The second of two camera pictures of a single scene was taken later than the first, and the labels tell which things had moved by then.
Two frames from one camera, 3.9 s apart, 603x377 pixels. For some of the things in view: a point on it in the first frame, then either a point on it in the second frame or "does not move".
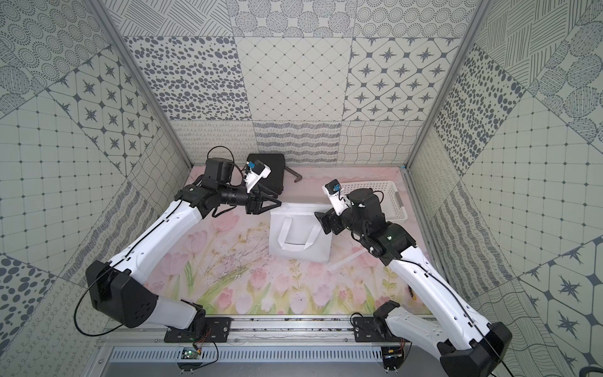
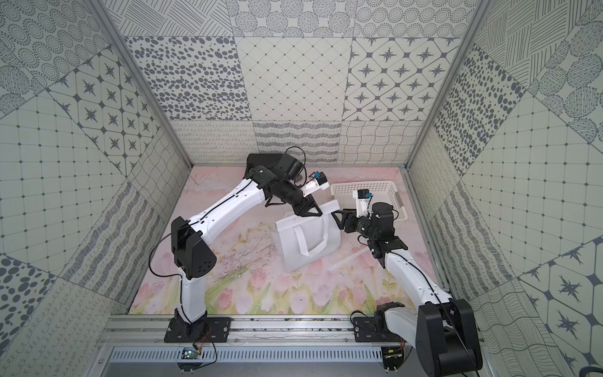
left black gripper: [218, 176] to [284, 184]
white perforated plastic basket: [393, 207] does not move
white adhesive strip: [346, 260] does not move
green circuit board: [189, 353] does not move
